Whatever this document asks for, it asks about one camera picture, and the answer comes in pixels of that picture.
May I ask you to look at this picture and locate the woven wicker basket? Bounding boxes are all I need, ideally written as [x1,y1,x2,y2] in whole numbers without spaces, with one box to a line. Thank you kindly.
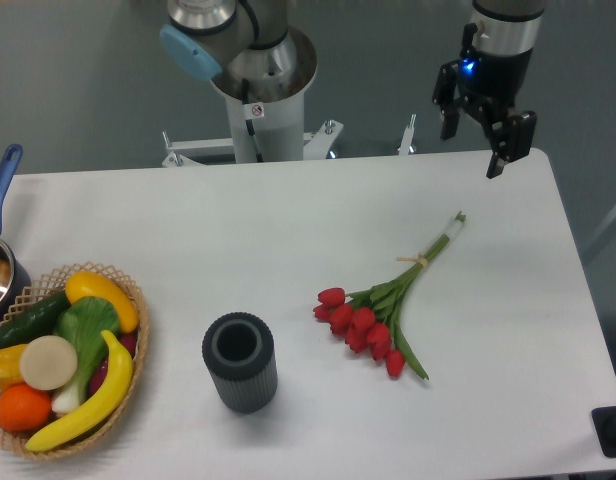
[0,262,150,461]

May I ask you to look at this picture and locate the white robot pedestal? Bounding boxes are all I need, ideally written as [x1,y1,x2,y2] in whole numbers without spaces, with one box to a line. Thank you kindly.
[212,26,317,163]

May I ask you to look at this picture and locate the red vegetable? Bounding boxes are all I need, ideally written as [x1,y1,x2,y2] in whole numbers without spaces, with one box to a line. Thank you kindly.
[88,333,137,397]

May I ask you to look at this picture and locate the black device at edge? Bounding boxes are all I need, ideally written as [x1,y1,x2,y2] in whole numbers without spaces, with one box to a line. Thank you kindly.
[591,406,616,458]

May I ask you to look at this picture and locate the blue handled saucepan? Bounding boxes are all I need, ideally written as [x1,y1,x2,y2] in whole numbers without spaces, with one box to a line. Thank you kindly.
[0,144,31,323]

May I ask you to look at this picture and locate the orange fruit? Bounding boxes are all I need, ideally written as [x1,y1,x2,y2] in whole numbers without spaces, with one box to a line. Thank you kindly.
[0,383,51,432]

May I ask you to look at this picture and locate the yellow squash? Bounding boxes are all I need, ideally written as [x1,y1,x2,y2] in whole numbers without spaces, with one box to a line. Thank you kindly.
[64,270,139,334]

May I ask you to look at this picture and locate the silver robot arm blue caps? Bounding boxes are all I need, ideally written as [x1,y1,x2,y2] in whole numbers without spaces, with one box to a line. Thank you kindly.
[159,1,546,178]

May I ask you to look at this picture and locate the yellow banana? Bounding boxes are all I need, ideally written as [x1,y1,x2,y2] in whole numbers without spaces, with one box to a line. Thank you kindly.
[25,330,133,453]

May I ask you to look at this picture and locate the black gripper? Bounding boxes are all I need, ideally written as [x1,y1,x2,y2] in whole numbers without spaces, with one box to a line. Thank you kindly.
[432,22,537,179]

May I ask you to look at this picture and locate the beige round disc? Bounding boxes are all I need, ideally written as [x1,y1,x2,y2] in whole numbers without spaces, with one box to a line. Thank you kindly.
[19,335,78,391]

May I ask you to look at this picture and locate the yellow bell pepper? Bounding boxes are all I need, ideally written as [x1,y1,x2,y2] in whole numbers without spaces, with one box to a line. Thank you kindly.
[0,344,27,391]

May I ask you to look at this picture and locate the black cable on pedestal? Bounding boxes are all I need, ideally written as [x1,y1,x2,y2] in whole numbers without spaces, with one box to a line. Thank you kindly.
[240,78,265,164]

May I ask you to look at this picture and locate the green bok choy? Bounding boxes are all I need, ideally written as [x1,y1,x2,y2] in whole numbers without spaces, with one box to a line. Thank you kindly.
[52,296,120,416]

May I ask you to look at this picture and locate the white metal base frame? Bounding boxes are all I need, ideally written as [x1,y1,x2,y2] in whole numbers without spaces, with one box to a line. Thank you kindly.
[161,113,417,167]

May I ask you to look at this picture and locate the dark grey ribbed vase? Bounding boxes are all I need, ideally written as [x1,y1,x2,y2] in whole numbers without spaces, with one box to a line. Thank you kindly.
[201,312,278,414]

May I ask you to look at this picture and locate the green cucumber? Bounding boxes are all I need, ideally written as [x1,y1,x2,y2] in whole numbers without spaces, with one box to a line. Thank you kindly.
[0,290,70,350]

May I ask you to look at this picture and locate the red tulip bouquet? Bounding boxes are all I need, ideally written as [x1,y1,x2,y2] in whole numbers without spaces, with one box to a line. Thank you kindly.
[313,212,466,380]

